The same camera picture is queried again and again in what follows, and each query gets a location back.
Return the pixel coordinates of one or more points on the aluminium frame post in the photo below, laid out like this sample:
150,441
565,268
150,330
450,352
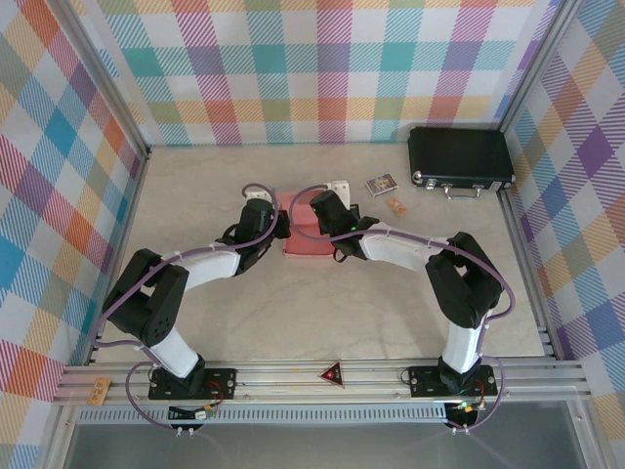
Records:
537,63
104,73

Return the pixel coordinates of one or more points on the small printed card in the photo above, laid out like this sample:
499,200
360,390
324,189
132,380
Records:
381,185

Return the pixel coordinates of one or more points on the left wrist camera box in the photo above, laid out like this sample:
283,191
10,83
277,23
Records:
259,195

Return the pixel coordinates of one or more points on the aluminium frame rail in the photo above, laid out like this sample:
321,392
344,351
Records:
293,378

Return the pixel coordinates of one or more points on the pink paper box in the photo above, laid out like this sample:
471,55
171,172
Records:
303,244

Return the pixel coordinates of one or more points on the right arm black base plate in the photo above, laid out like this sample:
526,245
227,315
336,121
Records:
425,381

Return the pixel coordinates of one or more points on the small orange packet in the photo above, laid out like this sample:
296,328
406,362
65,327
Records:
396,206

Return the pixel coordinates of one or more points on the small wooden tag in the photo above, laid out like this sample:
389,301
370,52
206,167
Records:
98,391

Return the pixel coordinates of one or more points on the red triangle sign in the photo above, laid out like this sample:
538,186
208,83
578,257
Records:
332,375

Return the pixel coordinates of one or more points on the grey metal panel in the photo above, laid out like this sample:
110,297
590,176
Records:
312,449

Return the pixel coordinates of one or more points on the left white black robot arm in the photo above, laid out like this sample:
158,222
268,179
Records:
146,303

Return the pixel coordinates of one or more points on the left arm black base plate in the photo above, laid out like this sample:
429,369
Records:
220,383

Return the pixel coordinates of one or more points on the black carrying case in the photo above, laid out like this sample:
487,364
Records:
459,151

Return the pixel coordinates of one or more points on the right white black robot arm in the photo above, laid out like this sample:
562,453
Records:
464,288

